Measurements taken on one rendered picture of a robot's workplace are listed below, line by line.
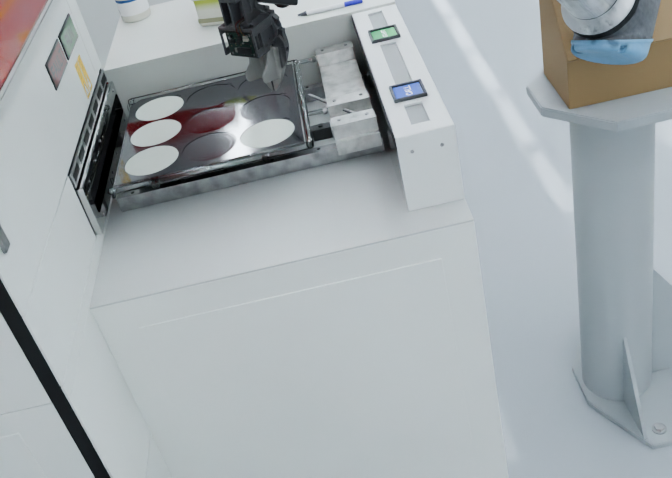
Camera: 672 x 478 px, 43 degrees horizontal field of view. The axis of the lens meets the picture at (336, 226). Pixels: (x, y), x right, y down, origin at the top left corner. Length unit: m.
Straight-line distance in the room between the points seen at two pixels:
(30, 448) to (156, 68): 0.86
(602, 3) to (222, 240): 0.70
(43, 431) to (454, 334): 0.68
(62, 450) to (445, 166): 0.72
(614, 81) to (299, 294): 0.68
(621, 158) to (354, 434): 0.73
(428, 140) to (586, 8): 0.30
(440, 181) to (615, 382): 0.89
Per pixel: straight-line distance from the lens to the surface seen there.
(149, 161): 1.57
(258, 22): 1.45
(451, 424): 1.63
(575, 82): 1.58
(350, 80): 1.71
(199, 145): 1.57
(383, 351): 1.47
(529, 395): 2.17
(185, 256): 1.42
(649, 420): 2.10
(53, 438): 1.32
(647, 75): 1.63
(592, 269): 1.88
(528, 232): 2.67
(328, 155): 1.55
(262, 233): 1.42
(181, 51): 1.83
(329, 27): 1.81
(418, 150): 1.32
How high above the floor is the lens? 1.60
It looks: 34 degrees down
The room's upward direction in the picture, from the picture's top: 14 degrees counter-clockwise
